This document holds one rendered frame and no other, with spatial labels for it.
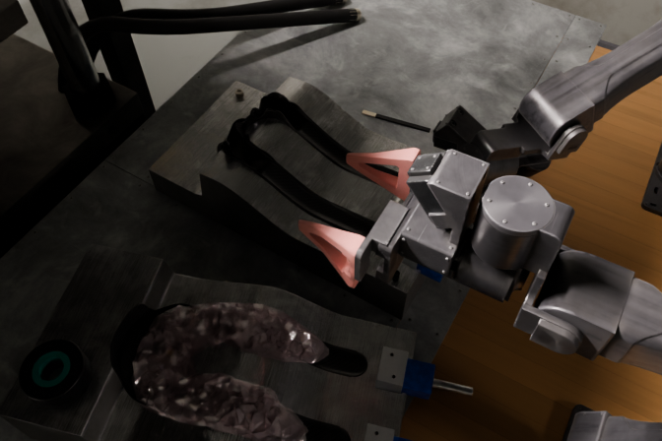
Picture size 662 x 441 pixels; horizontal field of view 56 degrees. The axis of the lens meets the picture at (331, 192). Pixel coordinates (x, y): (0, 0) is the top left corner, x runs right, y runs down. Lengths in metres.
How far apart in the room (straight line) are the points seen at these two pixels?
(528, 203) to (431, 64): 0.88
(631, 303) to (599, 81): 0.34
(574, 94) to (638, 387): 0.46
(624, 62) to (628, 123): 0.52
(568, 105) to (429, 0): 0.79
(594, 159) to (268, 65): 0.68
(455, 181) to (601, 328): 0.17
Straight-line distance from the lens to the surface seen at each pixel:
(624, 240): 1.18
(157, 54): 2.70
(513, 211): 0.52
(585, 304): 0.57
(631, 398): 1.05
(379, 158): 0.63
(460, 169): 0.52
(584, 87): 0.83
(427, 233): 0.56
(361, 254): 0.55
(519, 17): 1.54
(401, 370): 0.88
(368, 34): 1.44
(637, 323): 0.58
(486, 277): 0.58
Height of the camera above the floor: 1.70
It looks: 53 degrees down
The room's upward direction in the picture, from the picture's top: straight up
